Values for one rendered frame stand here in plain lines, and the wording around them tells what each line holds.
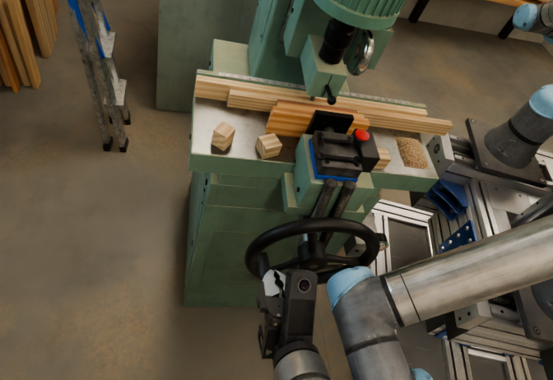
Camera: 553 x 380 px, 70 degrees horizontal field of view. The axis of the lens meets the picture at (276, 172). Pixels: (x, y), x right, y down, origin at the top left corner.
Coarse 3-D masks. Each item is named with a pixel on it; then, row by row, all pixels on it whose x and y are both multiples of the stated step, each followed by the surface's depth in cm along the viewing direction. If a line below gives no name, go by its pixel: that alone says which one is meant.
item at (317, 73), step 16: (304, 48) 92; (320, 48) 88; (304, 64) 91; (320, 64) 84; (336, 64) 86; (304, 80) 90; (320, 80) 84; (336, 80) 85; (320, 96) 88; (336, 96) 88
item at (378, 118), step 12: (228, 96) 93; (240, 96) 91; (252, 96) 92; (264, 96) 93; (276, 96) 94; (240, 108) 94; (252, 108) 94; (264, 108) 95; (348, 108) 99; (360, 108) 100; (372, 120) 101; (384, 120) 102; (396, 120) 102; (408, 120) 102; (420, 120) 103; (432, 120) 105; (444, 120) 106; (432, 132) 107; (444, 132) 107
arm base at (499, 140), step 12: (492, 132) 124; (504, 132) 120; (516, 132) 117; (492, 144) 123; (504, 144) 120; (516, 144) 118; (528, 144) 116; (540, 144) 117; (504, 156) 120; (516, 156) 119; (528, 156) 119
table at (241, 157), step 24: (192, 120) 91; (216, 120) 90; (240, 120) 92; (264, 120) 94; (192, 144) 84; (240, 144) 87; (288, 144) 91; (384, 144) 100; (192, 168) 86; (216, 168) 87; (240, 168) 87; (264, 168) 88; (288, 168) 89; (408, 168) 97; (432, 168) 99; (288, 192) 86; (360, 216) 90
